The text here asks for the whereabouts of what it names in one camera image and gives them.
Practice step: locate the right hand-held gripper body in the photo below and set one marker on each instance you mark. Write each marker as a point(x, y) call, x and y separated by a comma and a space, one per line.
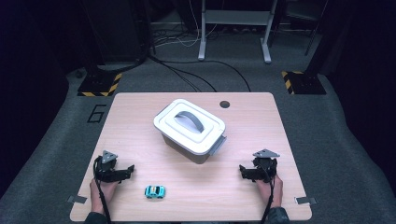
point(266, 168)

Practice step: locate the gray plastic storage box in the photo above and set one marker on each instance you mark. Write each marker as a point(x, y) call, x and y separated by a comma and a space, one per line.
point(183, 154)

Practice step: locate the person's right hand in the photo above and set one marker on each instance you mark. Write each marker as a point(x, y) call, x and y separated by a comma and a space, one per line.
point(274, 193)

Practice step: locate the white metal stand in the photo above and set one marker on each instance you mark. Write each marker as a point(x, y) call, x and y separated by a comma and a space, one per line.
point(236, 17)

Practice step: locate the black yellow striped base plate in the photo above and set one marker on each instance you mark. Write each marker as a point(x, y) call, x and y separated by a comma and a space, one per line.
point(99, 85)
point(306, 84)

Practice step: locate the blue toy car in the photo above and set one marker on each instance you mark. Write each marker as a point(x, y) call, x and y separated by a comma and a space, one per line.
point(154, 192)

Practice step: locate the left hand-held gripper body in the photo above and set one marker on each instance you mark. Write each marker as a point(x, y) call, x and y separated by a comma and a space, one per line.
point(106, 169)

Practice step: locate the person's left hand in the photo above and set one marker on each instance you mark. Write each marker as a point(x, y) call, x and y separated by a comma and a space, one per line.
point(101, 194)

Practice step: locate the gray tape strip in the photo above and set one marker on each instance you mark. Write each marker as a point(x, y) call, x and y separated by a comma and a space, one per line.
point(305, 200)
point(77, 199)

